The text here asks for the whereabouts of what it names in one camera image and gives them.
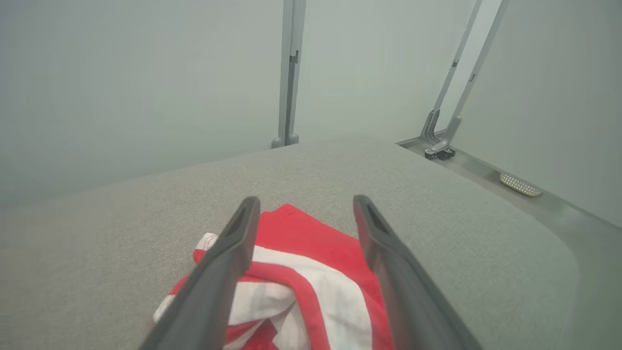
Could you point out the grey double partition post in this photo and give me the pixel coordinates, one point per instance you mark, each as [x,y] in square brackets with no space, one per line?
[290,58]

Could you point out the white perforated oval plate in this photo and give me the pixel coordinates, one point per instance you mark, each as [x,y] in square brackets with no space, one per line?
[520,184]

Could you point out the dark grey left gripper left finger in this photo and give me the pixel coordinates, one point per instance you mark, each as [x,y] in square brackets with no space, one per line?
[218,282]

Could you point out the red basketball shorts white stripe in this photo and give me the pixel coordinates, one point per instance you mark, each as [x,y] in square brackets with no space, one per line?
[311,238]

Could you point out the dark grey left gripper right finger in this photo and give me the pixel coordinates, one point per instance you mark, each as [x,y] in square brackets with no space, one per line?
[403,291]

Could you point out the grey partition post with bracket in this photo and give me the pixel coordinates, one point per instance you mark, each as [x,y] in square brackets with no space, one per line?
[449,73]
[474,73]

